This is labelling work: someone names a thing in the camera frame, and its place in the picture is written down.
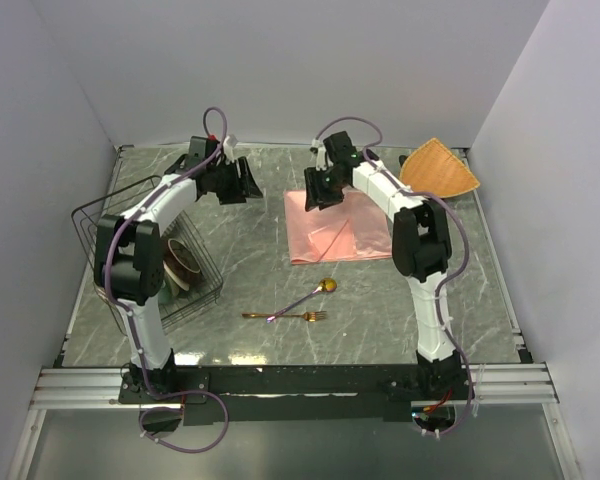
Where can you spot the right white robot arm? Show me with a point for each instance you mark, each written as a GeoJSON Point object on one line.
{"type": "Point", "coordinates": [420, 243]}

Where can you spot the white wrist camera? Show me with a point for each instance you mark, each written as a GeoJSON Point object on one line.
{"type": "Point", "coordinates": [319, 155]}
{"type": "Point", "coordinates": [229, 144]}

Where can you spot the rose gold fork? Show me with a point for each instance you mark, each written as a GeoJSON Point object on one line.
{"type": "Point", "coordinates": [312, 316]}

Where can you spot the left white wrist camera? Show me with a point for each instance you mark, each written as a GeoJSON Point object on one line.
{"type": "Point", "coordinates": [229, 144]}

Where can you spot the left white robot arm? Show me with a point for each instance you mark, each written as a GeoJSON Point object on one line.
{"type": "Point", "coordinates": [129, 251]}

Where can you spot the gold spoon with purple handle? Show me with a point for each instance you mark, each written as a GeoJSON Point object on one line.
{"type": "Point", "coordinates": [326, 285]}

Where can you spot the pink satin napkin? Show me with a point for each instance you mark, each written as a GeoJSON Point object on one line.
{"type": "Point", "coordinates": [353, 230]}

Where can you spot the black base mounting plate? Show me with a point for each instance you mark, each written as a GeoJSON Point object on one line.
{"type": "Point", "coordinates": [209, 394]}

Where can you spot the black wire dish rack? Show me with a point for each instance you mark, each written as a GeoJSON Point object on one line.
{"type": "Point", "coordinates": [177, 310]}

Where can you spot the brown ceramic plate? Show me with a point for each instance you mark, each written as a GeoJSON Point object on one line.
{"type": "Point", "coordinates": [182, 271]}

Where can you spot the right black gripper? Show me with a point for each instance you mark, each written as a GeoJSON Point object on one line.
{"type": "Point", "coordinates": [314, 192]}

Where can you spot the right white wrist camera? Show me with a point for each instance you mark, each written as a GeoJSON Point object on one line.
{"type": "Point", "coordinates": [319, 155]}

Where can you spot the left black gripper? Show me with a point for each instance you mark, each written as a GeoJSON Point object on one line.
{"type": "Point", "coordinates": [244, 187]}

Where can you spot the aluminium rail frame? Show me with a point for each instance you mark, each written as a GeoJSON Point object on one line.
{"type": "Point", "coordinates": [98, 388]}

